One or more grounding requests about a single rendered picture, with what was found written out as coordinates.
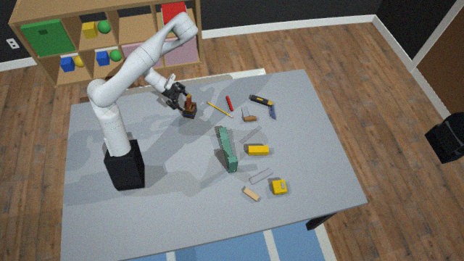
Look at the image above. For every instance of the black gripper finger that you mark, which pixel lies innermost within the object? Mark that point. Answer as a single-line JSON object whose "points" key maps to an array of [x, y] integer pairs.
{"points": [[174, 104], [182, 88]]}

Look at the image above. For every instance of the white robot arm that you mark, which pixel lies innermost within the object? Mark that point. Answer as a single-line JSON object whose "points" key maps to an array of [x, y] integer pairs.
{"points": [[103, 94]]}

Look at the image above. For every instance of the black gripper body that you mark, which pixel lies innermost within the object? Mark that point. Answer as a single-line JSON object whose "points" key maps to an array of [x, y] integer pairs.
{"points": [[169, 93]]}

